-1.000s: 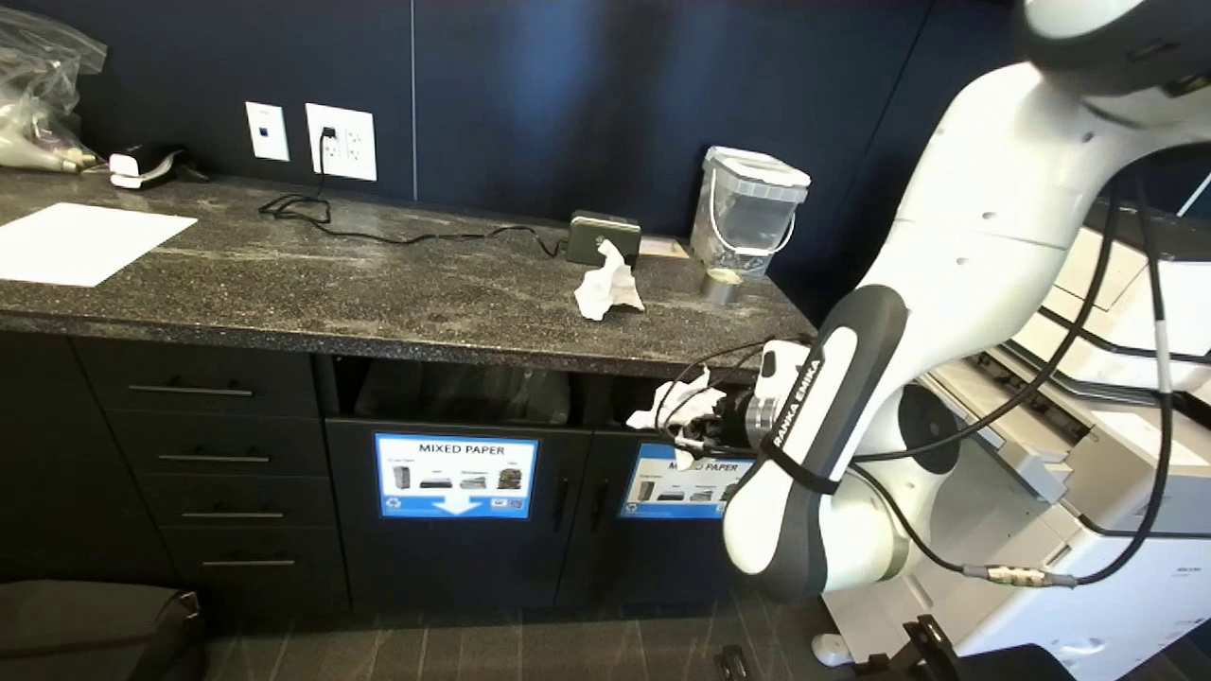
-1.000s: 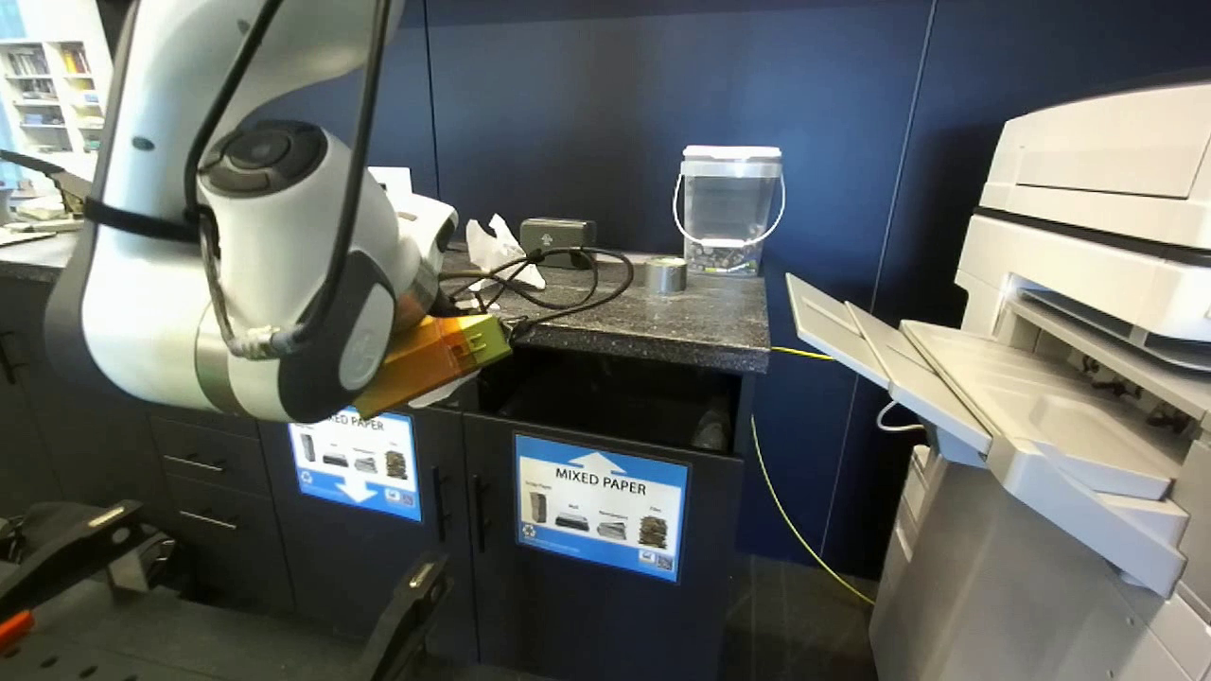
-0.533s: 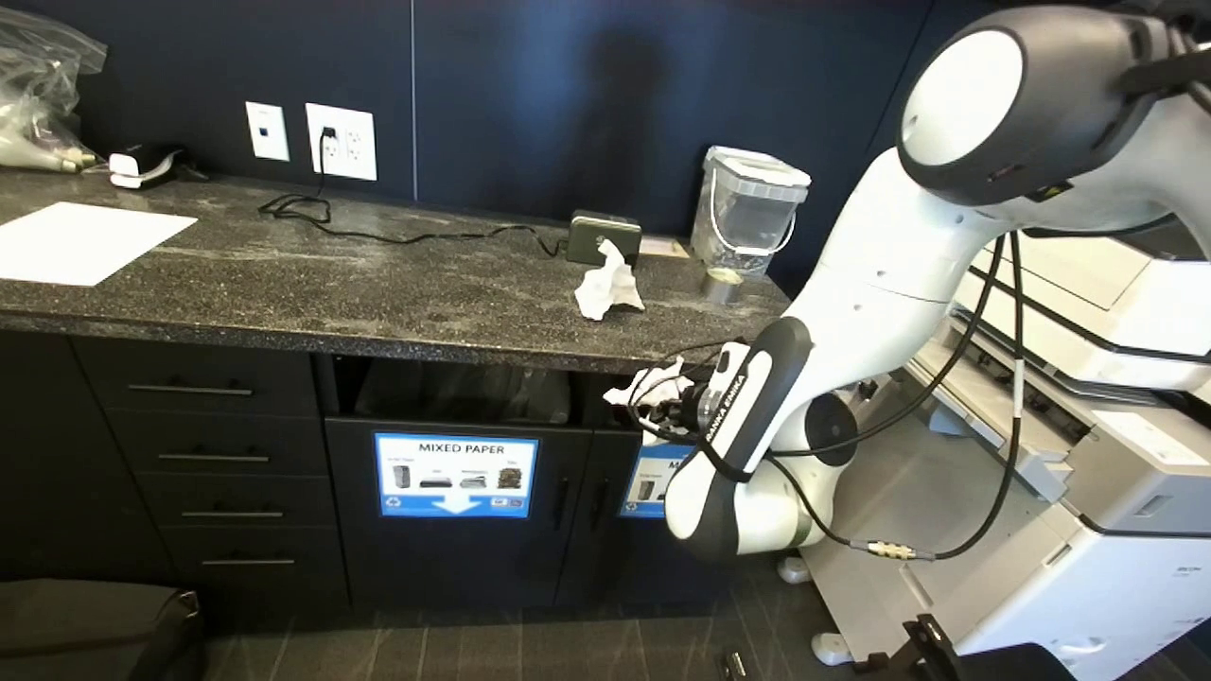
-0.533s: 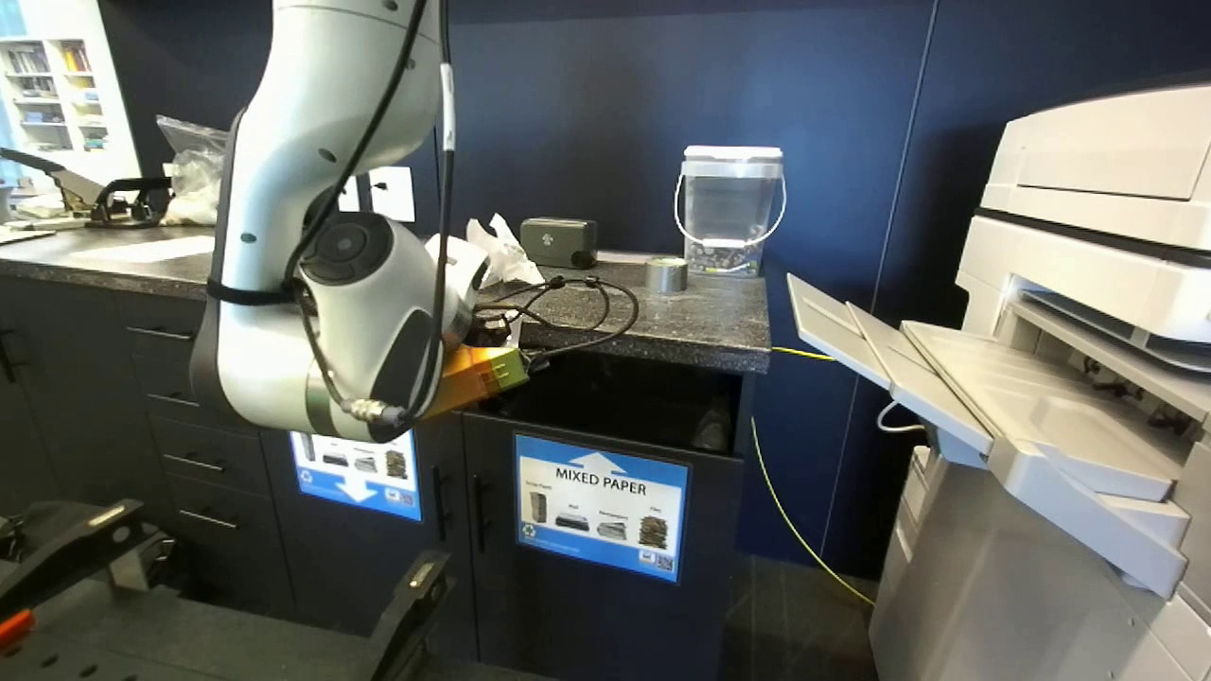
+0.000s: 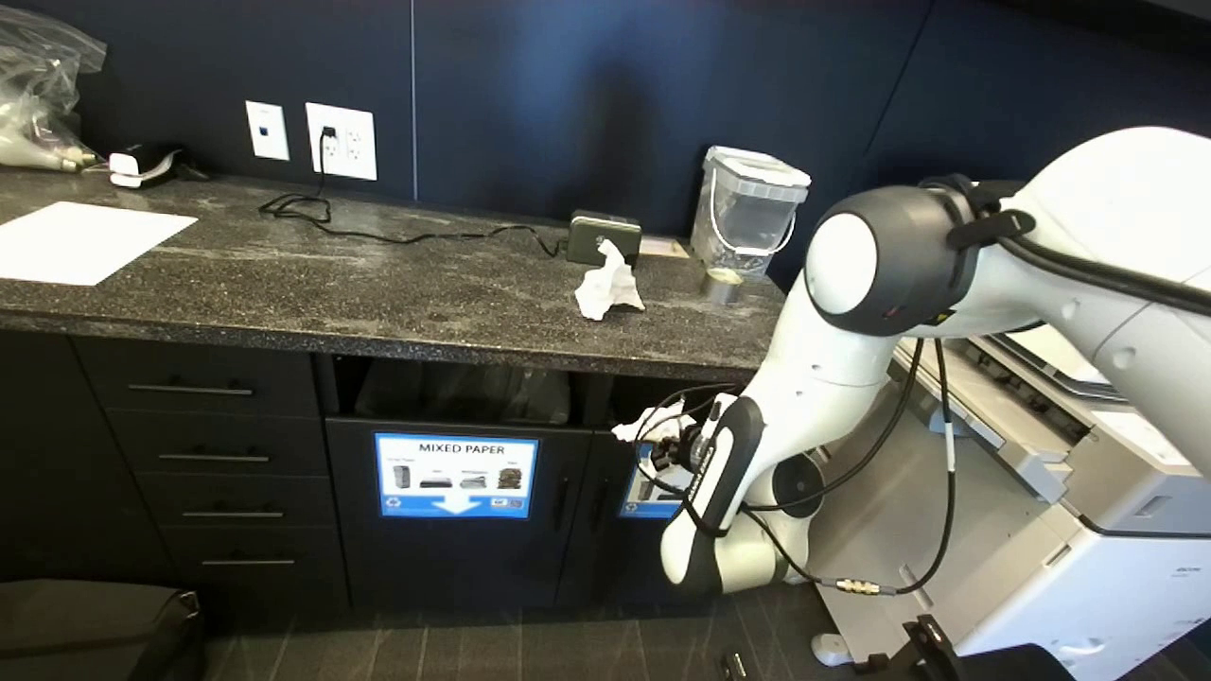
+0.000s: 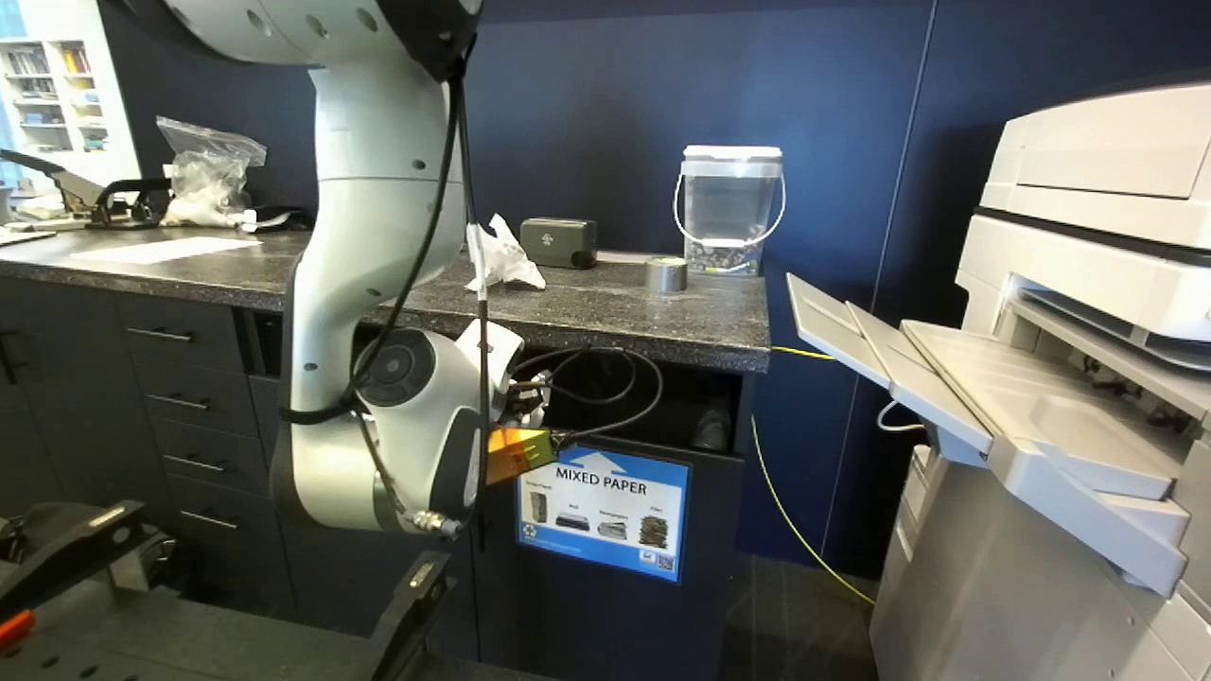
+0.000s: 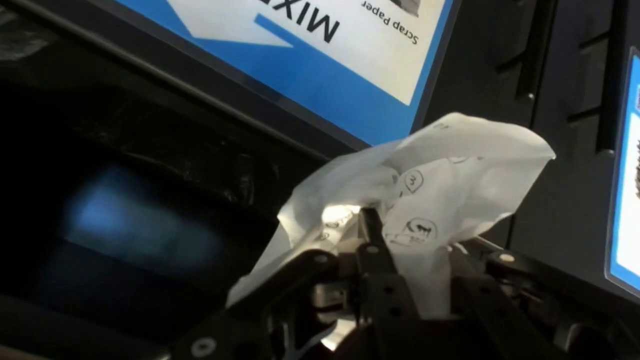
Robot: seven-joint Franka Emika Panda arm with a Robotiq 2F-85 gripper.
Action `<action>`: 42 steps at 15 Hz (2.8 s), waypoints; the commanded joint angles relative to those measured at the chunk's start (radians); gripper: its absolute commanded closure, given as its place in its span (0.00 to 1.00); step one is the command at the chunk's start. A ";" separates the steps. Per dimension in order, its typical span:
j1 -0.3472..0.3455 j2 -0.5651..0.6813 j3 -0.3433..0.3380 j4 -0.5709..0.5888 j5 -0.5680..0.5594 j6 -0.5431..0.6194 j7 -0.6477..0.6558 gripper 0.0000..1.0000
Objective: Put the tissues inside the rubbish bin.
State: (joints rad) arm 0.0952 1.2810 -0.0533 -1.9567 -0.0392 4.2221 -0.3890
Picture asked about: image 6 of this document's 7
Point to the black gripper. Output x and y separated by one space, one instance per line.
531 401

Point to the grey bin liner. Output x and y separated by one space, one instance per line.
712 429

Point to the blue mixed paper label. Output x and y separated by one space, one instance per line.
608 512

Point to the grey power adapter box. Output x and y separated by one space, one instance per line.
557 238

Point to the clear plastic bucket white lid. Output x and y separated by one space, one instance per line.
729 202

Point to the clear crumpled plastic bag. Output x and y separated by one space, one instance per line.
210 171

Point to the white paper sheet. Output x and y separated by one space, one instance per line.
153 250

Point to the grey mounting board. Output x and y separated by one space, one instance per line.
192 646

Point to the black lever desk tool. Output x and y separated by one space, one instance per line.
128 202

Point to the dark cabinet with drawers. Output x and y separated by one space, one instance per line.
77 401

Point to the large white office printer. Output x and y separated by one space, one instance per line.
1045 531

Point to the white shelf unit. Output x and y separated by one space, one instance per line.
61 89

